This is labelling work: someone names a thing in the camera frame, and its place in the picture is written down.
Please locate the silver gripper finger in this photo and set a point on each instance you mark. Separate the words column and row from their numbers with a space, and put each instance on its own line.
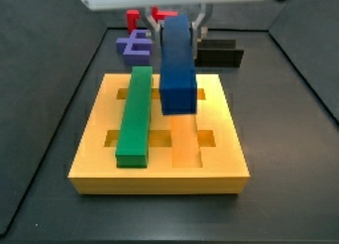
column 199, row 21

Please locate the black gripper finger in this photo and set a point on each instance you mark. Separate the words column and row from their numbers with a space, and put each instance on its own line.
column 153, row 27

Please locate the blue long block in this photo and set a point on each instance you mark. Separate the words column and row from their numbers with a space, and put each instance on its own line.
column 177, row 84

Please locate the yellow slotted board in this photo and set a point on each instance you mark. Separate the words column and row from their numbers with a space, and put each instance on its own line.
column 188, row 163

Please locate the red block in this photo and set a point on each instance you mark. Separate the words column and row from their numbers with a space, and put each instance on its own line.
column 135, row 15

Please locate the purple cross-shaped block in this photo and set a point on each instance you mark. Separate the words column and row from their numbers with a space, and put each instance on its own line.
column 135, row 48

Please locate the green long block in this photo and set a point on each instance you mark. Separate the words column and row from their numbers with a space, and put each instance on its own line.
column 132, row 141

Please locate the black metal bracket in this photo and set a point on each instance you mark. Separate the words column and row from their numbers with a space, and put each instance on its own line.
column 217, row 53

